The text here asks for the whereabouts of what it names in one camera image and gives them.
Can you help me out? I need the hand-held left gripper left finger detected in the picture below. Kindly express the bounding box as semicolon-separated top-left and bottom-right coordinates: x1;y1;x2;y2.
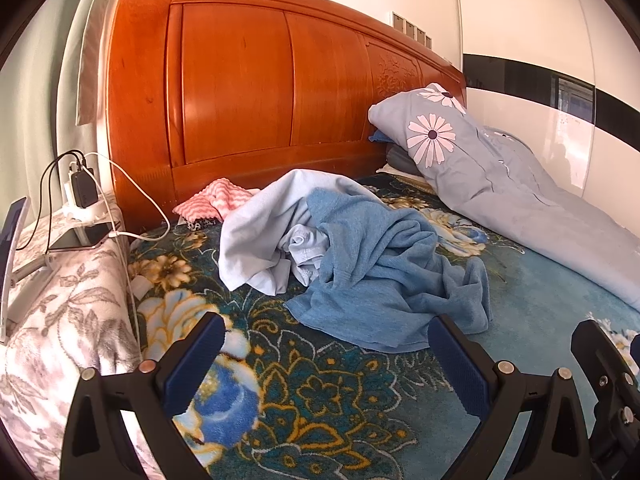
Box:
60;312;228;480

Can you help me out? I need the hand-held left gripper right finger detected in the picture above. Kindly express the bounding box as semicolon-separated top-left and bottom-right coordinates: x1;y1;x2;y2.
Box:
427;314;596;480

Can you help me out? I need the blue knit garment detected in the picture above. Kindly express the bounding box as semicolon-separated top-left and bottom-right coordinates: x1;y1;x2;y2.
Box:
284;187;493;351

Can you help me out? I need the grey floral nightstand cover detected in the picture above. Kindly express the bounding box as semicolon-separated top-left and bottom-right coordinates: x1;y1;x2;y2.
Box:
0;205;168;480

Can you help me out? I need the light blue garment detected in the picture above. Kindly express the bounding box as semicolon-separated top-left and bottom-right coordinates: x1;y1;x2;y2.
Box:
218;169;371;297

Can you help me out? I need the pink striped cloth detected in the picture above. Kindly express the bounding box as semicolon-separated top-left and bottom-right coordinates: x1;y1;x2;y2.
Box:
172;178;261;225

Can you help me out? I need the smartphone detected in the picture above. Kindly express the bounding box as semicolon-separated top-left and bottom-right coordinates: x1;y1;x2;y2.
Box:
48;221;122;254

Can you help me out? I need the white power strip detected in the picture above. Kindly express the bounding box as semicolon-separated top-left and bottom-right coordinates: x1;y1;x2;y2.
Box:
62;180;122;224

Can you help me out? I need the grey floral quilt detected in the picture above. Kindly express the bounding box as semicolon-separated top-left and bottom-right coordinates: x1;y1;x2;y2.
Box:
368;82;640;313

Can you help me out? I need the black charger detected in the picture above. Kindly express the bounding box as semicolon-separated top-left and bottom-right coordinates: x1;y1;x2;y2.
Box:
69;162;99;209

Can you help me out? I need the tablet on white stand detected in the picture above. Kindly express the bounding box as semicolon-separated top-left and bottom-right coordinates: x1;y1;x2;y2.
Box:
0;197;57;345

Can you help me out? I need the grey pillow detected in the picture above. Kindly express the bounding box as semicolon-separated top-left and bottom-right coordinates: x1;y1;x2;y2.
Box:
376;143;427;179

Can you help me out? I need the orange wooden headboard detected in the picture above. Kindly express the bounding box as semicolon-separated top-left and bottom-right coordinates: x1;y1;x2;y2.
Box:
106;0;468;233

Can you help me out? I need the white hanging sheet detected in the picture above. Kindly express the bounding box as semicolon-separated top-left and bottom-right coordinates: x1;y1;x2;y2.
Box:
75;0;122;127

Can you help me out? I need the white wardrobe with black stripe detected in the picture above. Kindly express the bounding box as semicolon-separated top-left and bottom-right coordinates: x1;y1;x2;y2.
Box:
452;0;640;226

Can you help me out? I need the white cable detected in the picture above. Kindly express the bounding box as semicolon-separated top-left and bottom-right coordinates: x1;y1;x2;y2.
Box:
82;152;174;242

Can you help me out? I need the black cable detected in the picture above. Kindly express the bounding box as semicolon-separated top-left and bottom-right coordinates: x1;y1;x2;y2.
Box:
42;150;87;254

